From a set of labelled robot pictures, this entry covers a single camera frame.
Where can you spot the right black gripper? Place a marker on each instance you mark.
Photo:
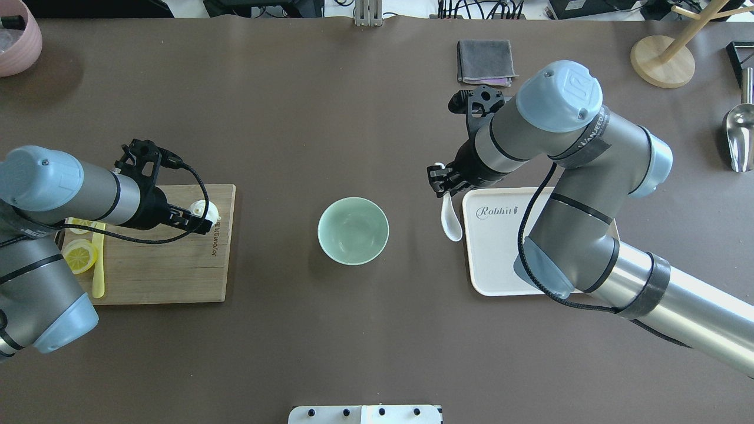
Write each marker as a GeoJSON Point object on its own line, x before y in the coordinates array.
{"type": "Point", "coordinates": [470, 164]}

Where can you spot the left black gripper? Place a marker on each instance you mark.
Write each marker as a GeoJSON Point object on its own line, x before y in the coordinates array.
{"type": "Point", "coordinates": [152, 210]}

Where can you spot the white steamed bun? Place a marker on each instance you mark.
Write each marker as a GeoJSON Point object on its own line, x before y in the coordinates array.
{"type": "Point", "coordinates": [206, 209]}

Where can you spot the white ceramic spoon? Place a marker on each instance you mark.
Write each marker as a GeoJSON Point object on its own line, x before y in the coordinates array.
{"type": "Point", "coordinates": [449, 220]}

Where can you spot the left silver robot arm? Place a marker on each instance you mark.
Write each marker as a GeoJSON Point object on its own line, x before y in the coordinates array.
{"type": "Point", "coordinates": [43, 304]}

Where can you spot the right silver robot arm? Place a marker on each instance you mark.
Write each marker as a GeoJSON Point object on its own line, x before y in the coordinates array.
{"type": "Point", "coordinates": [568, 254]}

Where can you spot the light green bowl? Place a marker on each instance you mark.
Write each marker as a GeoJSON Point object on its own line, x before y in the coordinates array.
{"type": "Point", "coordinates": [353, 231]}

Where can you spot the pink bowl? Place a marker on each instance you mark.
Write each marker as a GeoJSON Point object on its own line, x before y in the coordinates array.
{"type": "Point", "coordinates": [25, 51]}

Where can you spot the wooden cutting board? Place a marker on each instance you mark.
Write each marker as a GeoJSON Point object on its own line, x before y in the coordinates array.
{"type": "Point", "coordinates": [190, 270]}

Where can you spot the cream rabbit tray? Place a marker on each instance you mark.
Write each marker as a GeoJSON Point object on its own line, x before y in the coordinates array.
{"type": "Point", "coordinates": [492, 220]}

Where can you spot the yellow plastic knife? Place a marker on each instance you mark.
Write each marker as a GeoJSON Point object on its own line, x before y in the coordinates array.
{"type": "Point", "coordinates": [98, 275]}

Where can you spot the stacked lemon slices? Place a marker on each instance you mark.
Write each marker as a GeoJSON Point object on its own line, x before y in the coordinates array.
{"type": "Point", "coordinates": [80, 255]}

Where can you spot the grey folded cloth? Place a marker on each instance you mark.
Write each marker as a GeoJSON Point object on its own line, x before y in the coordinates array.
{"type": "Point", "coordinates": [485, 61]}

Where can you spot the wooden mug tree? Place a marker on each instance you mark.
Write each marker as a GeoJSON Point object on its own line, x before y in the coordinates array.
{"type": "Point", "coordinates": [666, 62]}

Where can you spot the metal scoop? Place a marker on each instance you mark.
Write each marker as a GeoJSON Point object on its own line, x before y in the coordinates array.
{"type": "Point", "coordinates": [739, 127]}

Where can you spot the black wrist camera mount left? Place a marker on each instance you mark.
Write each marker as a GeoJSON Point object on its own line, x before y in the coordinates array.
{"type": "Point", "coordinates": [143, 158]}

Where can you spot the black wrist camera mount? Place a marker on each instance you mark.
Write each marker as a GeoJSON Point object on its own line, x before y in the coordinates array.
{"type": "Point", "coordinates": [478, 106]}
{"type": "Point", "coordinates": [143, 158]}

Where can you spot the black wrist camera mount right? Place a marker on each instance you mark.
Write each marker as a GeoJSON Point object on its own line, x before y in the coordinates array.
{"type": "Point", "coordinates": [478, 106]}

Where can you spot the lemon slice near handle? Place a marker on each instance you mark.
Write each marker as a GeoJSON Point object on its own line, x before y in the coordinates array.
{"type": "Point", "coordinates": [80, 226]}

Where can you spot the aluminium frame post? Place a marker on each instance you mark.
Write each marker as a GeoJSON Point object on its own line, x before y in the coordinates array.
{"type": "Point", "coordinates": [368, 13]}

